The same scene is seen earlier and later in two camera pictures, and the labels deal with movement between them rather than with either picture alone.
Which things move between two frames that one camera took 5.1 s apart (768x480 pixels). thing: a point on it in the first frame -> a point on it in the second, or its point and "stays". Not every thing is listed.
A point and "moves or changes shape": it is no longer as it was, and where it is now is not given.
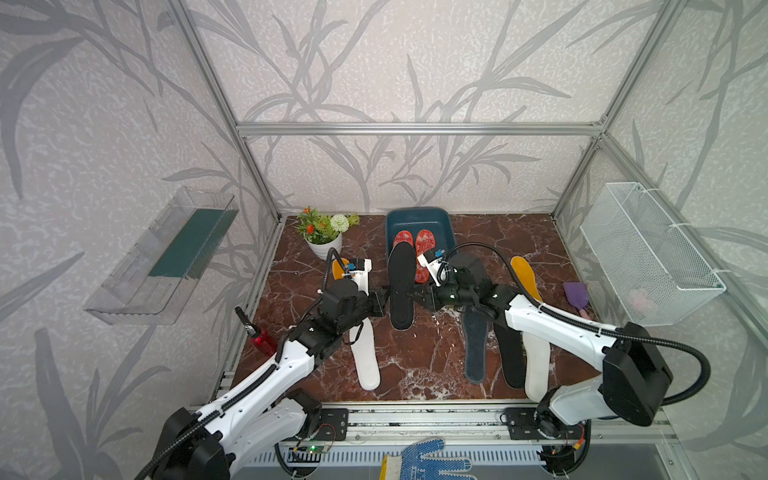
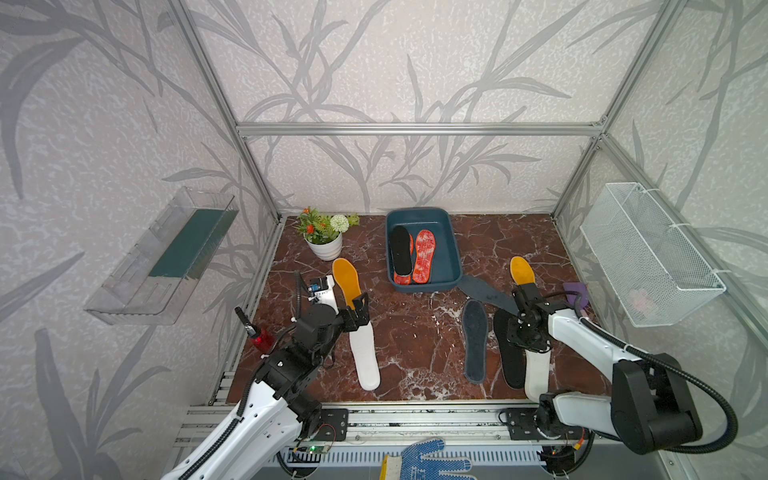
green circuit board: [315, 449] stays
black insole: [512, 347] stays
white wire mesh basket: [654, 271] stays
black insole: [401, 284] moves or changes shape
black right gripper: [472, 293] -> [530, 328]
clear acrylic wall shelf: [153, 277] stays
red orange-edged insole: [425, 242] stays
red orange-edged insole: [403, 236] -> [406, 279]
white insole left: [366, 355] stays
